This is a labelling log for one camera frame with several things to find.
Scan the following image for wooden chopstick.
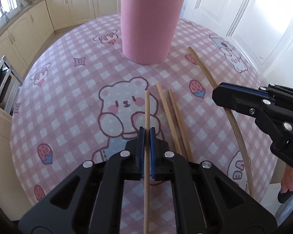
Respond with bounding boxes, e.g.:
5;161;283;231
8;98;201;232
156;82;182;155
187;47;255;199
168;89;194;162
143;90;150;234

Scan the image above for lower kitchen cabinets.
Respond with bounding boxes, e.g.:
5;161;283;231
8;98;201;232
0;0;121;76

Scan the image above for right hand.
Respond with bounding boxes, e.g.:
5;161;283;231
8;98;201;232
280;165;293;193

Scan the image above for white door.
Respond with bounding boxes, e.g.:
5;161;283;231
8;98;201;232
181;0;293;88

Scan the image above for pink checkered tablecloth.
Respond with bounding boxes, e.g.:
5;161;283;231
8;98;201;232
11;15;276;233

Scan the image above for pink cylindrical utensil holder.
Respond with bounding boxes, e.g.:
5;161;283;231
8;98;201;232
121;0;184;65

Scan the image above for metal shelf rack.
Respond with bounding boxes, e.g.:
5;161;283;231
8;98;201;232
0;56;24;116

